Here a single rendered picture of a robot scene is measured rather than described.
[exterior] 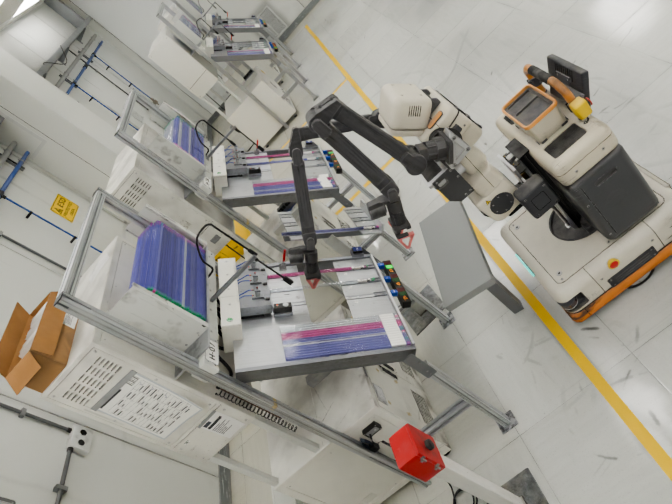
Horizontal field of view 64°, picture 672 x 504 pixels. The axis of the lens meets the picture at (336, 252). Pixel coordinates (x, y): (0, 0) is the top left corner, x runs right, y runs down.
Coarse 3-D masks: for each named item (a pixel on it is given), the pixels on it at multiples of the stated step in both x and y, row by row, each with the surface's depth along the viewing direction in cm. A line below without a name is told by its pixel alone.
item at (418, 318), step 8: (328, 240) 286; (336, 240) 288; (336, 248) 290; (344, 248) 291; (392, 288) 313; (424, 288) 339; (424, 296) 335; (432, 296) 330; (416, 304) 324; (440, 304) 322; (408, 312) 338; (416, 312) 333; (424, 312) 328; (408, 320) 334; (416, 320) 329; (424, 320) 324; (432, 320) 321; (416, 328) 325; (424, 328) 322
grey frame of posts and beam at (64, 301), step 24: (216, 264) 259; (408, 288) 291; (72, 312) 169; (216, 312) 222; (432, 312) 304; (120, 336) 178; (216, 336) 209; (168, 360) 188; (192, 360) 193; (216, 384) 198; (240, 384) 204; (456, 384) 227; (264, 408) 210; (288, 408) 217; (480, 408) 239; (312, 432) 224; (336, 432) 231; (384, 456) 247
